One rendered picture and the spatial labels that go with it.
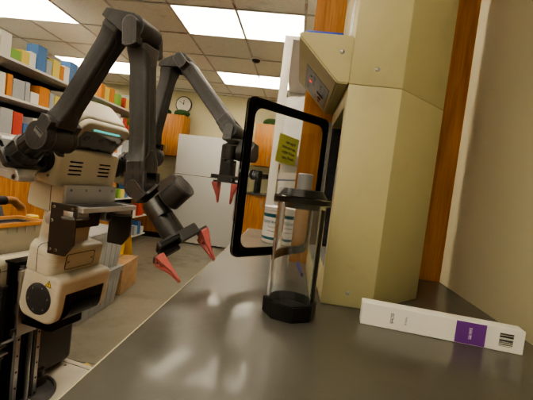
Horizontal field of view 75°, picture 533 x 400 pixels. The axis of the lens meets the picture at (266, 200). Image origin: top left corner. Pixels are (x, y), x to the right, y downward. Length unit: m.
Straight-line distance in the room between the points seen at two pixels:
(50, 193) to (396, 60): 1.09
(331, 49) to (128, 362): 0.67
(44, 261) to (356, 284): 0.97
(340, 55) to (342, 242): 0.39
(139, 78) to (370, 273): 0.70
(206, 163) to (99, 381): 5.44
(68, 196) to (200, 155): 4.70
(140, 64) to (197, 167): 4.96
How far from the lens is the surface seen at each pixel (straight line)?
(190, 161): 5.90
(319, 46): 0.81
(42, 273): 1.34
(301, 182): 0.65
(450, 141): 1.22
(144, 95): 0.93
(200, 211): 5.86
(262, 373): 0.50
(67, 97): 1.08
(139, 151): 0.91
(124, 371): 0.50
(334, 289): 0.79
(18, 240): 1.61
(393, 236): 0.82
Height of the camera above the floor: 1.19
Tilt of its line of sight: 3 degrees down
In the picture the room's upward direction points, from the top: 7 degrees clockwise
